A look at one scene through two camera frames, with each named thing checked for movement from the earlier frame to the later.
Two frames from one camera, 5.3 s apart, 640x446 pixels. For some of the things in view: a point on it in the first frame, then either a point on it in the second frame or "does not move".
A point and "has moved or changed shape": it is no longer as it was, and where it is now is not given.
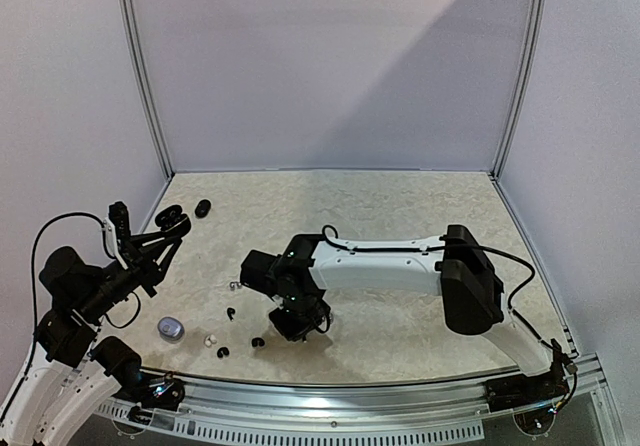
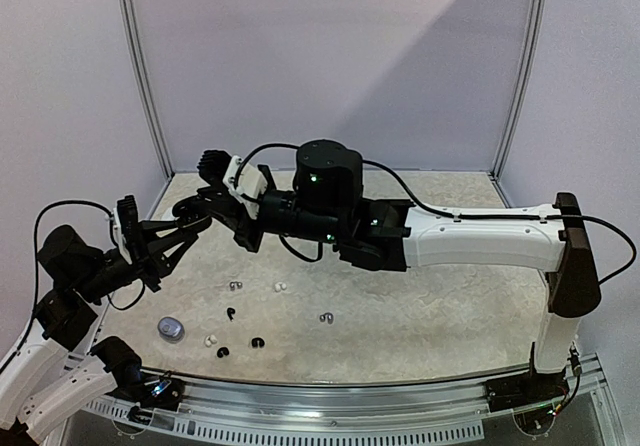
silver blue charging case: x=170 y=328 does not move
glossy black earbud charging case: x=173 y=219 has moved or changed shape
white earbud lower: x=210 y=339 does not move
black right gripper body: x=291 y=326 → x=245 y=227
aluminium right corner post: x=538 y=20 does not move
